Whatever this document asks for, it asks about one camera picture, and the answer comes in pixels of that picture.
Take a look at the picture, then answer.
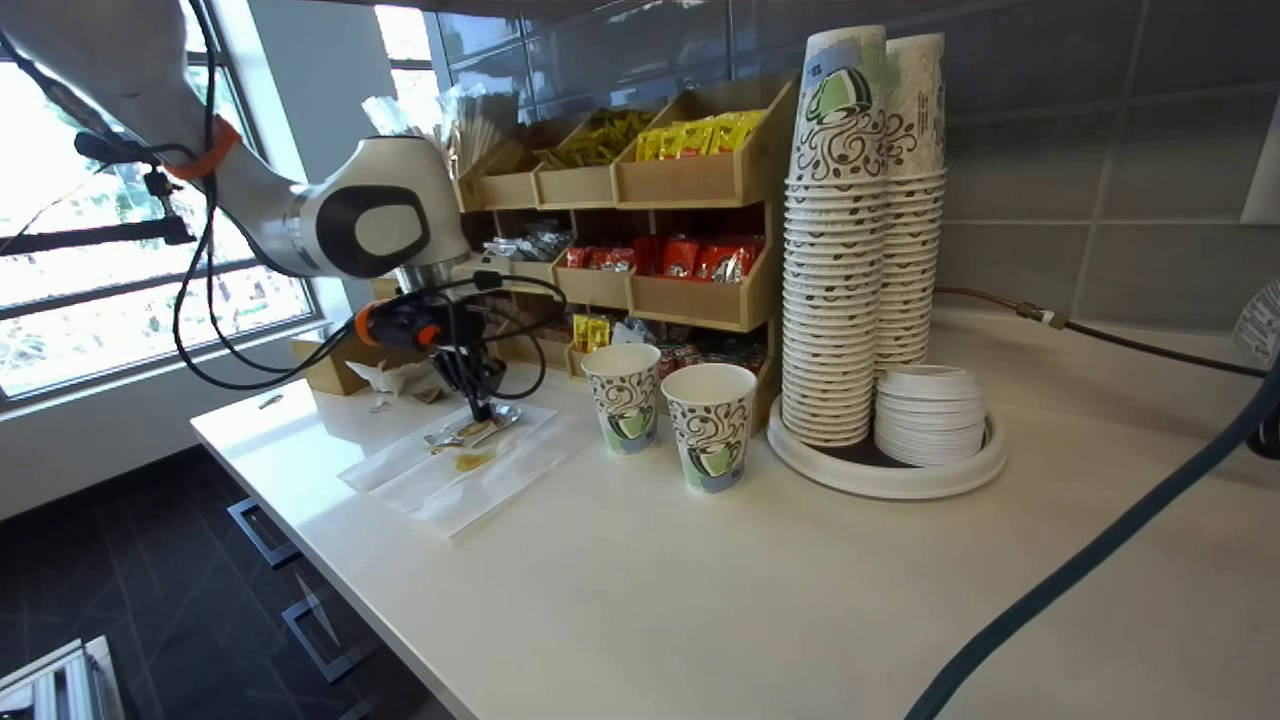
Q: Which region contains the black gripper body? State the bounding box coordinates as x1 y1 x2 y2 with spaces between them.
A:
353 290 500 399

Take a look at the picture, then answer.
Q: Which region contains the white sachet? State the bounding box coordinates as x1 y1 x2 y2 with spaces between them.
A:
425 420 514 457

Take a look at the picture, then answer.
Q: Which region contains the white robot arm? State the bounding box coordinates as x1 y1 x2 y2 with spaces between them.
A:
0 0 466 278

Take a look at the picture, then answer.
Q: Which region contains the white paper napkin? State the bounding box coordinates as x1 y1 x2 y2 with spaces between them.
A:
339 406 593 539

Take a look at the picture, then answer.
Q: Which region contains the patterned paper cup left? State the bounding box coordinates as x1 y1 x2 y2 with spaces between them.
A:
579 342 661 451

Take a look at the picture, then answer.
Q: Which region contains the patterned paper cup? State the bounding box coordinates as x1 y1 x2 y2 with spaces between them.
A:
579 342 661 451
661 364 754 492

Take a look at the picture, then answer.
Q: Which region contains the patterned paper cup right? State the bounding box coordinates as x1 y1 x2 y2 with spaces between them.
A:
661 364 754 492

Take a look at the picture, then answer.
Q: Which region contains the wooden condiment organizer rack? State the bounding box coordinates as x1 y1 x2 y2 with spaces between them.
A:
450 83 790 391

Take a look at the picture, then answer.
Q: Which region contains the white round tray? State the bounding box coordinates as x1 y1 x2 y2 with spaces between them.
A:
765 406 1006 503

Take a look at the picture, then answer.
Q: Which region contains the tall paper cup stack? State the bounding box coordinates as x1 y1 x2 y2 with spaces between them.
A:
781 24 888 447

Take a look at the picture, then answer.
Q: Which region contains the stack of white lids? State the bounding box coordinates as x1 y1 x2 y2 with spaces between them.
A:
874 364 988 469

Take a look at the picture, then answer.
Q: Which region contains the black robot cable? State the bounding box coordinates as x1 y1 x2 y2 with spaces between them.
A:
163 0 551 403

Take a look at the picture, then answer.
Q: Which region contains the dark green cable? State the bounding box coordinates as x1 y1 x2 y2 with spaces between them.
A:
905 384 1280 720

